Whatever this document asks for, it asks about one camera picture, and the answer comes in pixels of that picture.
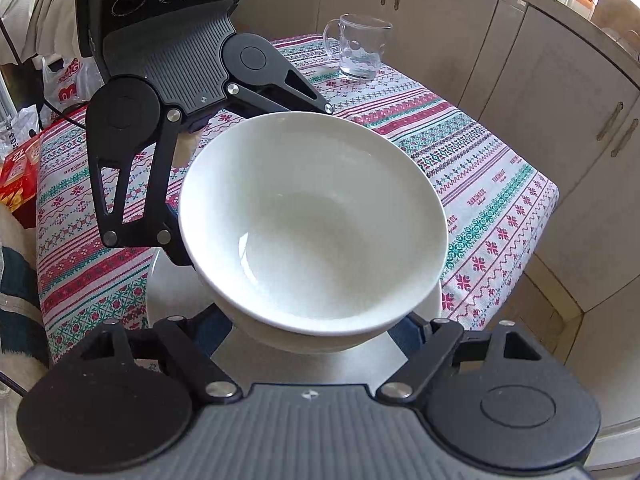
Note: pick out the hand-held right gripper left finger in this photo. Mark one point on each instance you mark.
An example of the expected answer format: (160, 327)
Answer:
(190, 355)

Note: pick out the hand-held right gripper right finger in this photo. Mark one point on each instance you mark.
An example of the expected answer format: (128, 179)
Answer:
(430, 355)

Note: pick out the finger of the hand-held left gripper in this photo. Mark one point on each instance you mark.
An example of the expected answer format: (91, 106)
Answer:
(317, 102)
(165, 195)

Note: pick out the white fruit print plate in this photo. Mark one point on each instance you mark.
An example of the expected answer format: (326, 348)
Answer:
(310, 367)

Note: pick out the clear glass mug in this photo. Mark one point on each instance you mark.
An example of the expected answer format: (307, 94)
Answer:
(360, 60)

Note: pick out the white bag with red print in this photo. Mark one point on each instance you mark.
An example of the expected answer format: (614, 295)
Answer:
(65, 85)

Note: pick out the red cardboard box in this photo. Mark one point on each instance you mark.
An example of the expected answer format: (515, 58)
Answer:
(17, 180)

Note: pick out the crumpled clear plastic bag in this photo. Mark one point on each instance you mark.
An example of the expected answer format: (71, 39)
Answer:
(17, 130)

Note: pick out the patterned red green tablecloth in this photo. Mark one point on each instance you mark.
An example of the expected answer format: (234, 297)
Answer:
(475, 170)

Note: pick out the fluffy white and teal blanket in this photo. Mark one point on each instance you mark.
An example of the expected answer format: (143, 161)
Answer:
(17, 300)

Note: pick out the brown cardboard box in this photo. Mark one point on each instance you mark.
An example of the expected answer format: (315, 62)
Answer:
(617, 10)

